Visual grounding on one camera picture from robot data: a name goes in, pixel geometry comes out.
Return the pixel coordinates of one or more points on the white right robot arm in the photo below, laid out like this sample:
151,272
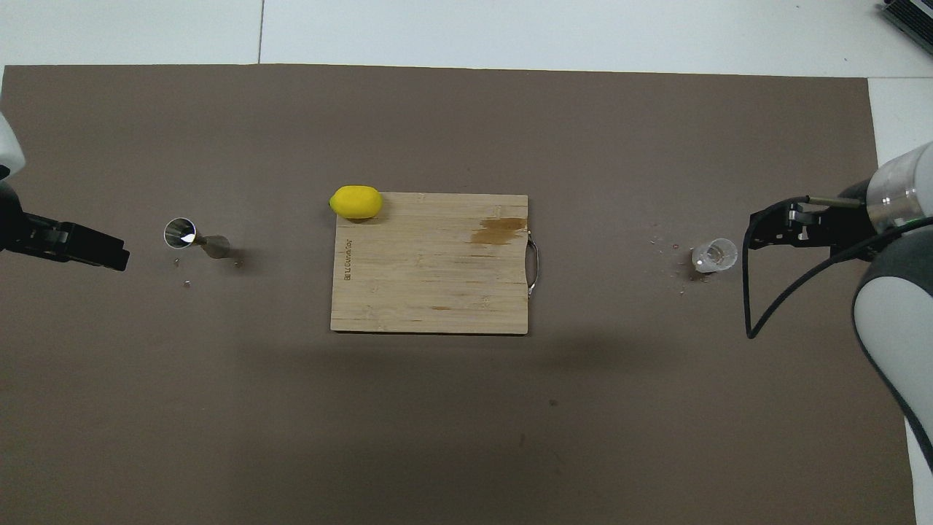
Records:
885,313

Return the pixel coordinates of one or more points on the bamboo cutting board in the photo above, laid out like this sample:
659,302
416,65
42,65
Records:
430,270

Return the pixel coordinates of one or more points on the clear plastic cup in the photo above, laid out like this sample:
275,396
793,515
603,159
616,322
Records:
714,255

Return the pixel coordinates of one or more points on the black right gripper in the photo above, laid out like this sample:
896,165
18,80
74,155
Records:
845,222

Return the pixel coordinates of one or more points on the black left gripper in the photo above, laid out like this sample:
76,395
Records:
29,233

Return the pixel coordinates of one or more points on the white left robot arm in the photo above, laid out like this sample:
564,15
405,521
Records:
7,149

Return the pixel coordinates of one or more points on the yellow lemon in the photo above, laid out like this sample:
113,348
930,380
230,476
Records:
356,203

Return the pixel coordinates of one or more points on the brown paper table mat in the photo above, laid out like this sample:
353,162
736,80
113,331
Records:
437,437

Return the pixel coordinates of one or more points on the grey ribbed device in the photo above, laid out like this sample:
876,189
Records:
911,20

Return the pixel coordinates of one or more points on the steel double jigger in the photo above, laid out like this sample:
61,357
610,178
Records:
179,233

